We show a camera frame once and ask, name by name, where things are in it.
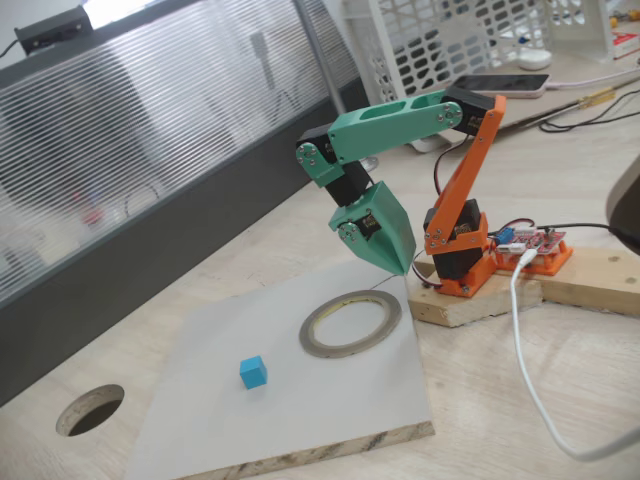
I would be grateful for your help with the green gripper black servo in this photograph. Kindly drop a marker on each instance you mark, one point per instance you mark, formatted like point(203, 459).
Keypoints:
point(387, 227)

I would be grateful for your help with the blue cube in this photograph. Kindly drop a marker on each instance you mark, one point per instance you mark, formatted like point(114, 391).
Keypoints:
point(252, 374)

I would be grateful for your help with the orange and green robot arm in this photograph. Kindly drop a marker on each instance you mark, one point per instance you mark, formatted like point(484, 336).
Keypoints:
point(400, 120)

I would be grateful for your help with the wooden base block with holes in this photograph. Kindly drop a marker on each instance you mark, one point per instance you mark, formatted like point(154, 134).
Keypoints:
point(465, 307)

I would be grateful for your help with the red controller board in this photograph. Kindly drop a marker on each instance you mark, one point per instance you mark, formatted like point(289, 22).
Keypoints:
point(547, 239)

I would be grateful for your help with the smartphone with pink case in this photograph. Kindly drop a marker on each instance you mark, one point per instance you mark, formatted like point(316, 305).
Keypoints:
point(500, 85)

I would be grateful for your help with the long wooden base plank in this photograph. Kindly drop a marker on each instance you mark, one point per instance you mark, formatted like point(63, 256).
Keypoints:
point(590, 280)

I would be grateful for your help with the white plastic lattice crate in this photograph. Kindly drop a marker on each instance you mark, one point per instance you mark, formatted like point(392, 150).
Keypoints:
point(450, 35)

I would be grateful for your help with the white earbuds case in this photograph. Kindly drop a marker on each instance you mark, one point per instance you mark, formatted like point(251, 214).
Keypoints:
point(534, 60)

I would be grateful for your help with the frosted glass desk partition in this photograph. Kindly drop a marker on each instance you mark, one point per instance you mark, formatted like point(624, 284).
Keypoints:
point(150, 150)

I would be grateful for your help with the white particle board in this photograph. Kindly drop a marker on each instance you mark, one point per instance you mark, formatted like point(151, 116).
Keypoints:
point(200, 425)

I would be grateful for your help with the red and white book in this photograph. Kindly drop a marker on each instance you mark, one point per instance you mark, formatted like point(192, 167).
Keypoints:
point(627, 45)

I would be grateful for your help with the black box device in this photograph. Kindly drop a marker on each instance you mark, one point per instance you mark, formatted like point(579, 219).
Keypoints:
point(50, 27)

